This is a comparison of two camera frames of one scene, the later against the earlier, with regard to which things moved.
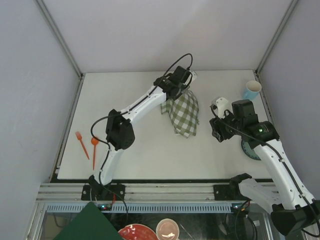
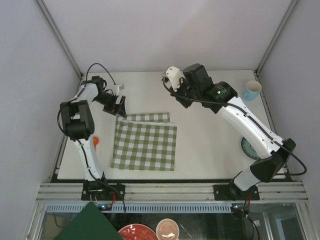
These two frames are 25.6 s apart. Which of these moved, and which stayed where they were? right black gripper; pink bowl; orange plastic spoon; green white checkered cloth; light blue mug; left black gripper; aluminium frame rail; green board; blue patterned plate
Moved: left black gripper; right black gripper; green white checkered cloth
Stayed: light blue mug; blue patterned plate; aluminium frame rail; green board; orange plastic spoon; pink bowl
